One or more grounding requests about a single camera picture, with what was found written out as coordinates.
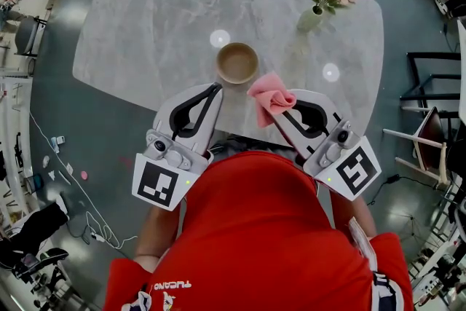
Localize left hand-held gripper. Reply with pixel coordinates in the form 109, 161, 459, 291
130, 82, 224, 213

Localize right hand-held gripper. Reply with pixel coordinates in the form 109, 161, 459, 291
272, 89, 383, 202

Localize pink cloth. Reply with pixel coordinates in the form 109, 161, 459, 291
246, 71, 298, 128

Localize brown wooden bowl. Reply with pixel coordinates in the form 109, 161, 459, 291
215, 42, 260, 85

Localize person's left forearm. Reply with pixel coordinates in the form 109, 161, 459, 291
133, 198, 186, 274

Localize person's right forearm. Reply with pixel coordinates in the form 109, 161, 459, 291
327, 189, 378, 241

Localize grey marble table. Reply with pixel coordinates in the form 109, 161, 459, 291
71, 0, 386, 150

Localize pale green vase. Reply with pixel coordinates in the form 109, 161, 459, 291
296, 7, 325, 32

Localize wooden chair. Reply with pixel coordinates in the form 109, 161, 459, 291
382, 106, 454, 190

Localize person's red shirt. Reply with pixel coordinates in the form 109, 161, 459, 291
103, 151, 414, 311

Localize scattered small white items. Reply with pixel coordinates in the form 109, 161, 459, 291
42, 135, 74, 185

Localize white table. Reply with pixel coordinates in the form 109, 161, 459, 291
457, 20, 466, 110

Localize white tool rack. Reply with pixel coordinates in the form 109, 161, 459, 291
0, 72, 39, 227

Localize grey chair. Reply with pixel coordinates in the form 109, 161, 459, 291
14, 16, 48, 58

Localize white shoulder strap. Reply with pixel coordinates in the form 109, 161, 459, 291
347, 216, 405, 311

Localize white floor cable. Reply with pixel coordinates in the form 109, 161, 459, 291
28, 111, 139, 251

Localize black metal frame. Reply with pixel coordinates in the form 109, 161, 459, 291
399, 51, 463, 114

